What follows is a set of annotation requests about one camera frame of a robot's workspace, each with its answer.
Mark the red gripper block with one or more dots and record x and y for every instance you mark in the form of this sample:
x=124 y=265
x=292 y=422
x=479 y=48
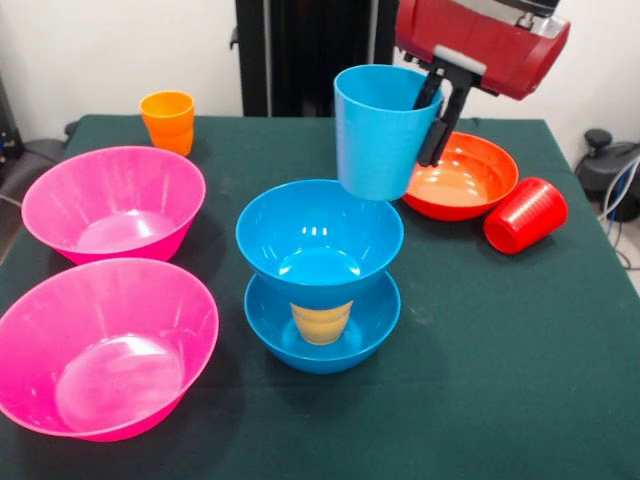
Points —
x=480 y=40

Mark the light blue plastic cup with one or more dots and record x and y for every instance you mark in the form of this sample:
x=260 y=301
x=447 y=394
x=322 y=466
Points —
x=375 y=145

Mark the red plastic cup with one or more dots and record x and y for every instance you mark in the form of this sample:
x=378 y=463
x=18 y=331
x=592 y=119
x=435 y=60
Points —
x=525 y=215

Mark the blue plastic bowl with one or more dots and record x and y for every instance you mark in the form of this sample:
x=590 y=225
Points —
x=265 y=330
x=270 y=225

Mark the yellow plastic cup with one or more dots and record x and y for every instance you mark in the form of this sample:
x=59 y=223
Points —
x=322 y=322

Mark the pink plastic bowl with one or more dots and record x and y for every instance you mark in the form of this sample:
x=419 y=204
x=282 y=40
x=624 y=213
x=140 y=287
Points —
x=75 y=200
x=100 y=350

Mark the red-orange plastic bowl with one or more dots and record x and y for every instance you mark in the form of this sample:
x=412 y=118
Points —
x=480 y=175

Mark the orange plastic cup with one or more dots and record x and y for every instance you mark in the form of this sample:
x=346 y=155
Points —
x=167 y=125

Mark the dark green table cloth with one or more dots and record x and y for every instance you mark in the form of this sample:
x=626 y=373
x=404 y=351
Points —
x=450 y=400

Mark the black upright post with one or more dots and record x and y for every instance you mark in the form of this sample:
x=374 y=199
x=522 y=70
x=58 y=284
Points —
x=300 y=50

